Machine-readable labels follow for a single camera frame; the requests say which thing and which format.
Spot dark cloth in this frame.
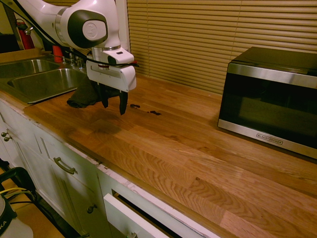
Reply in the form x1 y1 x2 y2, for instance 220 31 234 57
66 74 122 109

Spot brushed metal cabinet bar handle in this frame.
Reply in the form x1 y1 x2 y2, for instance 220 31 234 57
53 157 77 175

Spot stainless double sink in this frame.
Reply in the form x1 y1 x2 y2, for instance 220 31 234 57
0 58 93 104

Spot white open drawer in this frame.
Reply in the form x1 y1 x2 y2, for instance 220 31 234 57
103 193 174 238

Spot white cabinet door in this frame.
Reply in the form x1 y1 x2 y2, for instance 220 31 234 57
32 132 105 238

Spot black stand frame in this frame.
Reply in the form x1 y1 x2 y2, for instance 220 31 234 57
0 167 40 206

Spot yellow cable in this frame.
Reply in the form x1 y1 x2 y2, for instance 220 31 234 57
0 187 28 195

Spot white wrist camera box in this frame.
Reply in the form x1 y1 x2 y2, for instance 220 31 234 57
102 49 135 66

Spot white window frame post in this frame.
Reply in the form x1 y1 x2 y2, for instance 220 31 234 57
115 0 130 52

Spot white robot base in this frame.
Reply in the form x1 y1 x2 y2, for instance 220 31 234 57
0 194 34 238

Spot red bottle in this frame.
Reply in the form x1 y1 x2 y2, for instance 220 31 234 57
52 45 63 63

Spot black and steel microwave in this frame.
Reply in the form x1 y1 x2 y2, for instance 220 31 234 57
217 46 317 160

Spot beige window blinds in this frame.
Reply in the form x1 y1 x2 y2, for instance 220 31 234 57
126 0 317 95

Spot red fire extinguisher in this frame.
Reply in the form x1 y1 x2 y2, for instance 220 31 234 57
15 19 35 51

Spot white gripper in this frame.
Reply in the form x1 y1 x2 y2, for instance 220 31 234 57
86 59 137 116

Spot chrome faucet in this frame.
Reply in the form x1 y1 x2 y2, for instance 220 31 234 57
24 26 84 70

